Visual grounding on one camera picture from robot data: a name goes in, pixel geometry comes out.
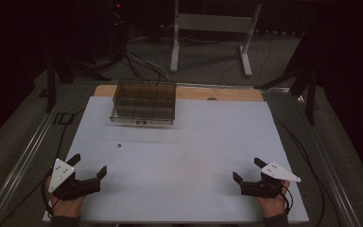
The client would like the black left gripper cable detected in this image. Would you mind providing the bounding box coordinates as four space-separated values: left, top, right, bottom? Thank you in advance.
0 108 87 227

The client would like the black tripod stand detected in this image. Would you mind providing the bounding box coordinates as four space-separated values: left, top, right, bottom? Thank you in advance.
38 50 112 114
253 27 319 126

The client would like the aluminium rail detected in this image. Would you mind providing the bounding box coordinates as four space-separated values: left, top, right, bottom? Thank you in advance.
0 82 74 227
291 91 363 227

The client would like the white metal stand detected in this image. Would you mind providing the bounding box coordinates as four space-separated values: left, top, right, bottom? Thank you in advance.
169 0 263 79

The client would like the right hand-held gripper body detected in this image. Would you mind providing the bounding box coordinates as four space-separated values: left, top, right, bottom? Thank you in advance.
240 161 302 200

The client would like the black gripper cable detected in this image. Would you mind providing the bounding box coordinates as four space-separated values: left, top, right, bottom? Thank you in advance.
272 114 342 227
0 108 87 227

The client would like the person's right hand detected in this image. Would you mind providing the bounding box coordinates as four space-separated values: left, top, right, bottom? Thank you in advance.
254 180 292 218

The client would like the bundle of floor cables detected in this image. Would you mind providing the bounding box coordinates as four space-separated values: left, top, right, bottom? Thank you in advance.
119 34 171 83

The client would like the clear plastic compartment box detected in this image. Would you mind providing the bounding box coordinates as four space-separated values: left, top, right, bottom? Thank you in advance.
109 79 178 127

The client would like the person's left hand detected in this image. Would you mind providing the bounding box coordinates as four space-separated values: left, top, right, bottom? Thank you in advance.
44 176 86 218

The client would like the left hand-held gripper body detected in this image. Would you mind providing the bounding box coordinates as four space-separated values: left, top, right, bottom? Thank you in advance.
48 158 102 201

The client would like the white table mat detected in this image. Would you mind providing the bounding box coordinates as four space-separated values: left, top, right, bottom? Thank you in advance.
42 96 310 224

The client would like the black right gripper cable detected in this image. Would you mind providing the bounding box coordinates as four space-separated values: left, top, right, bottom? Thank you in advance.
272 114 342 227

